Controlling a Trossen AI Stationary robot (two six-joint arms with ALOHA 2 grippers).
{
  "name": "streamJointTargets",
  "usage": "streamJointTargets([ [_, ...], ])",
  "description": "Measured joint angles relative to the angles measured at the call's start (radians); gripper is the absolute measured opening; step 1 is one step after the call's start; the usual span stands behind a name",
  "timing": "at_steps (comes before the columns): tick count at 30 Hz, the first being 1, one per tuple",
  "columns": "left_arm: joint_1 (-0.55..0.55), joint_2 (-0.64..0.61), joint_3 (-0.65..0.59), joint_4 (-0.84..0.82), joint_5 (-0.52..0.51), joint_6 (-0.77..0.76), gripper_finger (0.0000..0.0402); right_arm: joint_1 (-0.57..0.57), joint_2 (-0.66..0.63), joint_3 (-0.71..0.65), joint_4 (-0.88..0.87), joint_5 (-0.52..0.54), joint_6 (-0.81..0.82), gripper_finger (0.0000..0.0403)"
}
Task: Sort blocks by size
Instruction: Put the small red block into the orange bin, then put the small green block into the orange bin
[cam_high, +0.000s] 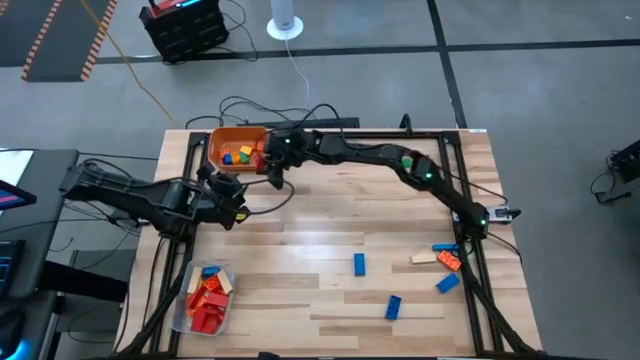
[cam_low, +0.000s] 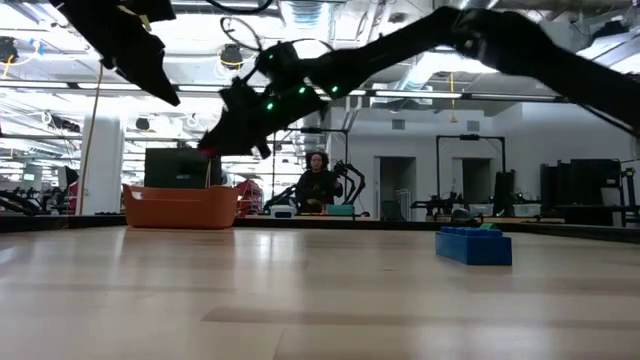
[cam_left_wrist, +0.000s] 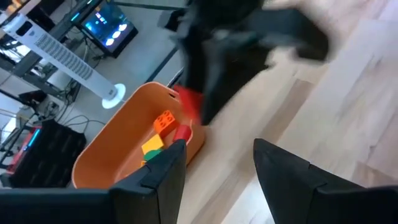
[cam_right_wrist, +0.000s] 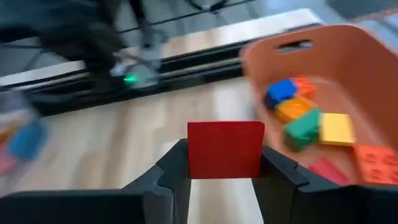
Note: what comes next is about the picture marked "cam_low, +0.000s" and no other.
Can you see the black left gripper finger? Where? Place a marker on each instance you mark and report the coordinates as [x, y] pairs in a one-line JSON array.
[[140, 60]]

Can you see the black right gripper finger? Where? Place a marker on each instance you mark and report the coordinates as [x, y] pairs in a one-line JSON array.
[[240, 135]]

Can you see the long blue studded brick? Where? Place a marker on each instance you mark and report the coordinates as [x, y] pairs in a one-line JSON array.
[[472, 250]]

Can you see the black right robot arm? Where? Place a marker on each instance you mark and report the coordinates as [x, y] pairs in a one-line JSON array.
[[500, 45]]

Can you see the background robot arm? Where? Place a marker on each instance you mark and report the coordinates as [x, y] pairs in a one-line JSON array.
[[355, 180], [440, 205]]

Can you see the red equipment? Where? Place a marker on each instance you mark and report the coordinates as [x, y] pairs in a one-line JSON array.
[[250, 195]]

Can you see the person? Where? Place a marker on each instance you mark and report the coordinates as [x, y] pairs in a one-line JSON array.
[[317, 190]]

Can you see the orange plastic bin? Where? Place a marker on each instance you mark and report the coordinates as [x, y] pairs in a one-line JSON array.
[[180, 210]]

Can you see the white pillar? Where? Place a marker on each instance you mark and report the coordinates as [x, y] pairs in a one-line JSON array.
[[102, 170]]

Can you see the teal box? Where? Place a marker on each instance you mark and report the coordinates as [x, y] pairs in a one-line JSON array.
[[341, 210]]

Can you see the black cabinet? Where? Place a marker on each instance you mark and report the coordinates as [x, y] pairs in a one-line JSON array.
[[580, 182]]

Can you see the black ceiling camera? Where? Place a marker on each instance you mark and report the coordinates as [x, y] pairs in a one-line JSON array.
[[7, 50], [231, 57]]

